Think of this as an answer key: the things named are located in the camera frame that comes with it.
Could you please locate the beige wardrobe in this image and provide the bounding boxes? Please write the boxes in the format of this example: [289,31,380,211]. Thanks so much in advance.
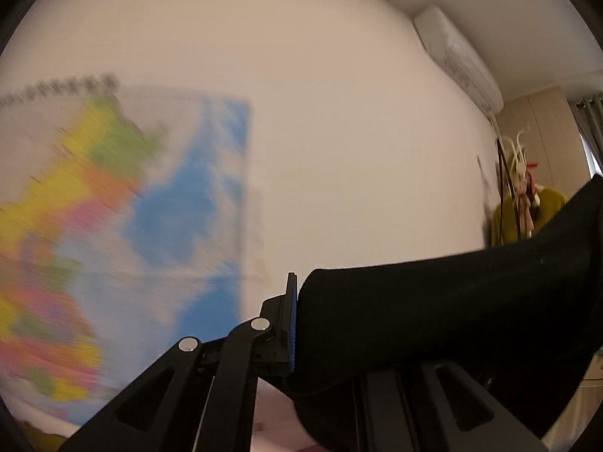
[497,87,591,198]

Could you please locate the white air conditioner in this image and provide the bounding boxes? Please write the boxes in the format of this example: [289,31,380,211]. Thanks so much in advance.
[413,5,504,116]

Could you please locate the black garment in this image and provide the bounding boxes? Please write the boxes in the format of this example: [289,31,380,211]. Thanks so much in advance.
[293,177,602,451]

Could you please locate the colourful wall map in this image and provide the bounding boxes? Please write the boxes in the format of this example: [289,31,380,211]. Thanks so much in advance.
[1,76,251,435]

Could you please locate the grey curtain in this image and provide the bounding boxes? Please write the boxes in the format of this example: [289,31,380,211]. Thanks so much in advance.
[569,92,603,174]

